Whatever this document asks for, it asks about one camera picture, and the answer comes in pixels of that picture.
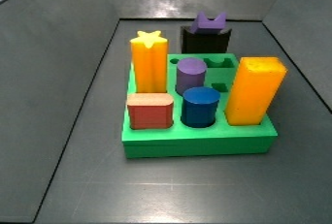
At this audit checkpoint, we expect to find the purple arch block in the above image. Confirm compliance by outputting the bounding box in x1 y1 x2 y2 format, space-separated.
190 12 227 34

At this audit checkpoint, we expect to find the blue cylinder block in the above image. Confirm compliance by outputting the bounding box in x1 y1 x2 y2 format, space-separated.
180 86 220 128

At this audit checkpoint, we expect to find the orange rectangular block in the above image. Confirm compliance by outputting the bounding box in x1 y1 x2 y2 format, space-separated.
224 57 287 125

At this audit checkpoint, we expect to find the black arch fixture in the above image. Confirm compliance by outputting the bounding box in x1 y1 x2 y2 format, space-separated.
180 26 231 53

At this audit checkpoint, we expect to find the red rounded square block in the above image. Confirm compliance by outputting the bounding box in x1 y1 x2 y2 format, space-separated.
125 93 174 130

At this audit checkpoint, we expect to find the orange star block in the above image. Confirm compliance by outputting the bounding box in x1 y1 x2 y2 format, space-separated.
129 30 168 93

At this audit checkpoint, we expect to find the purple cylinder block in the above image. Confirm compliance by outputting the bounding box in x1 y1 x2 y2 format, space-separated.
175 57 207 95

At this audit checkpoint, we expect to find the green shape sorter base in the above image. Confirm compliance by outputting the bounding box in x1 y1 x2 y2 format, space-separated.
121 53 277 158

